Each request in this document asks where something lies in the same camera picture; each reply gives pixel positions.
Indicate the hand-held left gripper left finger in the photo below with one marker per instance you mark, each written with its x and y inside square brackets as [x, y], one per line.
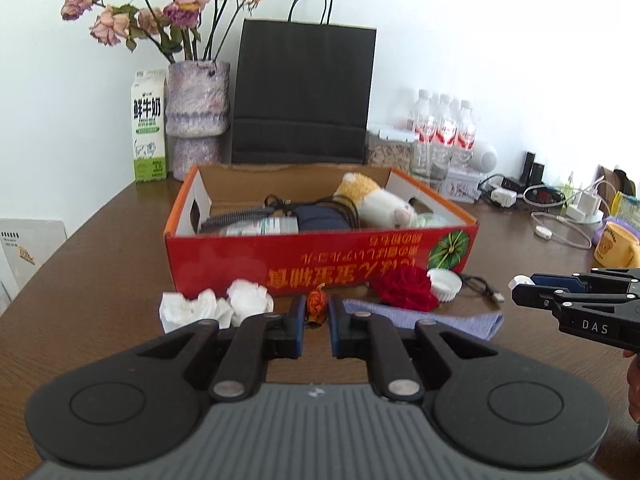
[299, 326]

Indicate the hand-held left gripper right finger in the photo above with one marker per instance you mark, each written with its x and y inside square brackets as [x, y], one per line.
[334, 329]

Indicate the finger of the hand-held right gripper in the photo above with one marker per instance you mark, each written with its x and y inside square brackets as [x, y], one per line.
[555, 282]
[535, 296]

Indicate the small white object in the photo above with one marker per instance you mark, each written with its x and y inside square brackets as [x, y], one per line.
[519, 280]

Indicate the small orange dried bud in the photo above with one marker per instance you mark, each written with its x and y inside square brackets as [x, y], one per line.
[316, 305]

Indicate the red cardboard box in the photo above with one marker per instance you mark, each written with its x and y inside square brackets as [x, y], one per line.
[300, 265]

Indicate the blue striped cloth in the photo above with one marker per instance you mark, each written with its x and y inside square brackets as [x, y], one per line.
[465, 325]

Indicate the white plastic lid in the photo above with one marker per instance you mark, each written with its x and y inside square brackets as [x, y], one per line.
[445, 282]

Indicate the person's right hand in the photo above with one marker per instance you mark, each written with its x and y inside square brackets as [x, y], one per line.
[635, 390]

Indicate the yellow mug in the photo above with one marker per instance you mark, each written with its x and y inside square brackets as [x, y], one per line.
[615, 247]

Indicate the red fabric rose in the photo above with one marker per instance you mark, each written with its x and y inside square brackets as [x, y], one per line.
[405, 287]

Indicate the small white plug adapter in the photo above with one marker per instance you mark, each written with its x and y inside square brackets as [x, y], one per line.
[505, 197]

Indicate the small green bottles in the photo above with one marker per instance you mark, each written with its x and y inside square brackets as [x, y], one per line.
[572, 185]

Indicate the face mask packet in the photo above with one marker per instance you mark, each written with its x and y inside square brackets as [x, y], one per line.
[260, 226]

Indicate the black power adapter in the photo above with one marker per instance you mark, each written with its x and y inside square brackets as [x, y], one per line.
[512, 183]

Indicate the dark blue pouch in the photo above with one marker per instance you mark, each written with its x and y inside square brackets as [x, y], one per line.
[320, 217]

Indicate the pair of black upright devices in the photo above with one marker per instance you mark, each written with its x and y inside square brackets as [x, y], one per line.
[532, 169]

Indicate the dark grey ribbed object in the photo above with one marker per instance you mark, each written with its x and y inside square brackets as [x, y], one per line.
[235, 217]

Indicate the white red printed tin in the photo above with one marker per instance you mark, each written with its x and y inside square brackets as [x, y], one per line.
[462, 187]

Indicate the yellow white plush toy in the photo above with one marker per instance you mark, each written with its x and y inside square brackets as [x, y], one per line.
[370, 200]

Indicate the white round speaker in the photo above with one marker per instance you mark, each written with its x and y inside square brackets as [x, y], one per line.
[484, 157]

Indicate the empty glass jar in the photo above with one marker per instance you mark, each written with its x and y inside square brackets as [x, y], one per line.
[430, 162]

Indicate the clear jar of seeds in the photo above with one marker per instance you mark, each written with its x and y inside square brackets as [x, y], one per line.
[390, 152]

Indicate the black paper bag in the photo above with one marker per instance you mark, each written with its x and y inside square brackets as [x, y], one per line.
[305, 85]

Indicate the purple textured vase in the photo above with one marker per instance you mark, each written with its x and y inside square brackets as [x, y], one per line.
[197, 105]

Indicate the white green milk carton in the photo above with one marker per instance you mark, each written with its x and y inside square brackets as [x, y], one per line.
[148, 130]

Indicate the white paper board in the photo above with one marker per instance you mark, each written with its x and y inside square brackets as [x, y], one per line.
[30, 260]

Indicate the white wall charger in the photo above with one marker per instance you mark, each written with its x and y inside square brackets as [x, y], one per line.
[586, 207]

